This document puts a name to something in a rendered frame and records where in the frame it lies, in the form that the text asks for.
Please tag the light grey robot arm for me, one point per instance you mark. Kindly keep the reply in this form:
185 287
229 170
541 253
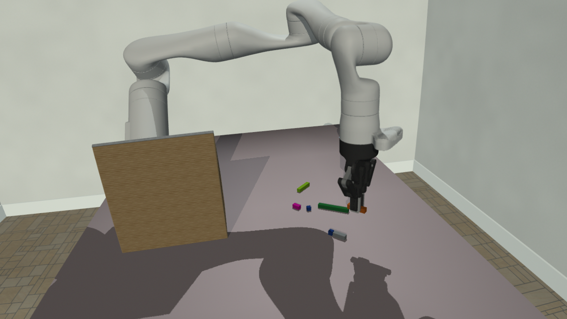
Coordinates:
352 43

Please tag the orange rod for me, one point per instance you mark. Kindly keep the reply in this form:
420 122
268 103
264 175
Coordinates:
363 209

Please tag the grey rod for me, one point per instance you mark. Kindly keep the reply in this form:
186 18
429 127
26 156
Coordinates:
339 235

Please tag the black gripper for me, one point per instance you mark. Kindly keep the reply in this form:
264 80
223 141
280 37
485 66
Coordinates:
359 170

